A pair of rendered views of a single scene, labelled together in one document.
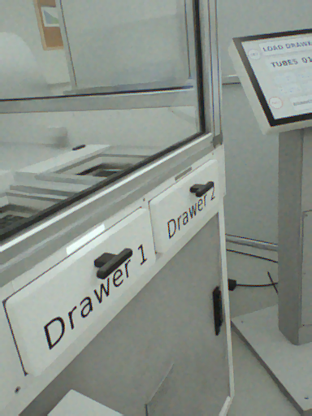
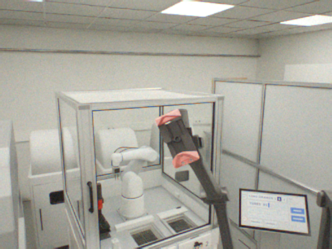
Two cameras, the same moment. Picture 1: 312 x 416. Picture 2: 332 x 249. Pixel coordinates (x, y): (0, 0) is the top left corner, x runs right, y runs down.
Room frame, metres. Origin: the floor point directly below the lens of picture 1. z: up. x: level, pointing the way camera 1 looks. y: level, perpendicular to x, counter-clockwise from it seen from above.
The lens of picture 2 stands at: (-0.92, -0.69, 2.17)
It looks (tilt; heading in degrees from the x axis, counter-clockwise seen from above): 12 degrees down; 27
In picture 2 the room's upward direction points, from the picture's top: straight up
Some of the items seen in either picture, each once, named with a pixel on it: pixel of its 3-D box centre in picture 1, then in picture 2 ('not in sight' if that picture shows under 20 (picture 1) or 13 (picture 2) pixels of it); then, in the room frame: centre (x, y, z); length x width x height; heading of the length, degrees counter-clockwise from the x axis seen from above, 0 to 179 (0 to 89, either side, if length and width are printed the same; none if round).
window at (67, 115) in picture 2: not in sight; (71, 161); (0.37, 0.75, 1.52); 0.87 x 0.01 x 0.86; 56
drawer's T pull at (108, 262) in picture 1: (109, 261); not in sight; (0.46, 0.07, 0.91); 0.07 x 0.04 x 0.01; 146
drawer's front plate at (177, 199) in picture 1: (189, 201); (194, 245); (0.74, -0.08, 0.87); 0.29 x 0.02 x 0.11; 146
